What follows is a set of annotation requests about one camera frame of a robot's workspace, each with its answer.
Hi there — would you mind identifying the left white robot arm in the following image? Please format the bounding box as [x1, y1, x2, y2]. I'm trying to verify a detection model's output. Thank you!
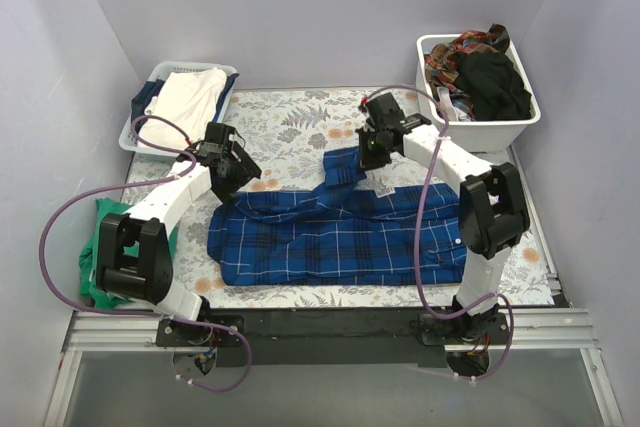
[96, 122, 261, 347]

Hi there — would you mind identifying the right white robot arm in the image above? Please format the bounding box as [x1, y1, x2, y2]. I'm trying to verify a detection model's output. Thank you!
[357, 87, 530, 345]

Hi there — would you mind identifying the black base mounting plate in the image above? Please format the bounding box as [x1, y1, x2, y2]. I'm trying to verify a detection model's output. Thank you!
[155, 307, 508, 368]

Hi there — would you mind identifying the white plastic bin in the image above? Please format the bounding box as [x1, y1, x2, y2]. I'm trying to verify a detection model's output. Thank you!
[415, 34, 541, 153]

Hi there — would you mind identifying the blue plaid long sleeve shirt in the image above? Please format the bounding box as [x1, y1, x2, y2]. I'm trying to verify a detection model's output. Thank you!
[207, 147, 466, 286]

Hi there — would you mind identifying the floral patterned table mat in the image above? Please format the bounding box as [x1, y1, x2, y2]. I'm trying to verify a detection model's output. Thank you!
[121, 88, 556, 309]

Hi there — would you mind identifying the folded white shirt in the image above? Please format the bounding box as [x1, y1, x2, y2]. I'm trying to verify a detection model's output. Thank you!
[136, 66, 228, 153]

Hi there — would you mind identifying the aluminium rail frame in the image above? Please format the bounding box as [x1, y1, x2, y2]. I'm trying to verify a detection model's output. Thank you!
[41, 146, 626, 427]

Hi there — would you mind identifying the folded navy shirt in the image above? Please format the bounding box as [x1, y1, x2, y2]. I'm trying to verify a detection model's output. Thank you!
[130, 71, 240, 152]

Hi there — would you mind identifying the brown plaid crumpled shirt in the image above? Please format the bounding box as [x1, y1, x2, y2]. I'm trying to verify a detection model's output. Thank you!
[424, 24, 510, 98]

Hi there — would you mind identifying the black crumpled shirt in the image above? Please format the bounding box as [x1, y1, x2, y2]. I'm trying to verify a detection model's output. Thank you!
[453, 52, 531, 122]

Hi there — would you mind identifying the folded green shirt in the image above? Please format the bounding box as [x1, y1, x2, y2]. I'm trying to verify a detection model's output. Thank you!
[78, 197, 152, 311]

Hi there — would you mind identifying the white crumpled garment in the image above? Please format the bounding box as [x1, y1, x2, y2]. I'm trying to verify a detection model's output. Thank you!
[436, 86, 474, 122]

